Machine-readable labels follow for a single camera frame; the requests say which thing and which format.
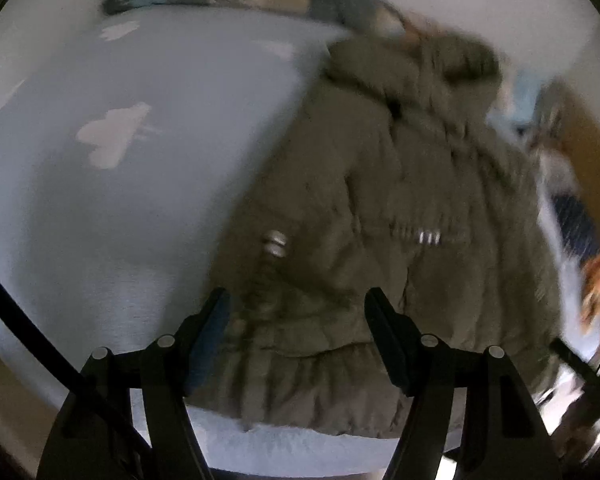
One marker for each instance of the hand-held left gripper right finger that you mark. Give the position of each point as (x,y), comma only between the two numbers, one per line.
(391,347)

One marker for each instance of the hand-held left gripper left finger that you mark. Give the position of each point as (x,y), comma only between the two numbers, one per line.
(209,342)

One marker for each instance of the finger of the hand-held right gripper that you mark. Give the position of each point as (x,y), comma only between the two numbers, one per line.
(577,362)

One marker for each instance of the olive puffer jacket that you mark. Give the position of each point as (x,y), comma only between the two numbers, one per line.
(380,185)

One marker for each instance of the orange plush toy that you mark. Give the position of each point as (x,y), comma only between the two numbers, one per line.
(596,285)

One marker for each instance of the navy dotted pillow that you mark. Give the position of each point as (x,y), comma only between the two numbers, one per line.
(575,225)

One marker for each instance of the light blue cloud-print bed sheet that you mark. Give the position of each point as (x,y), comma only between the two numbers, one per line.
(130,200)

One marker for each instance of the wooden headboard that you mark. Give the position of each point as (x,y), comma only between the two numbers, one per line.
(590,160)

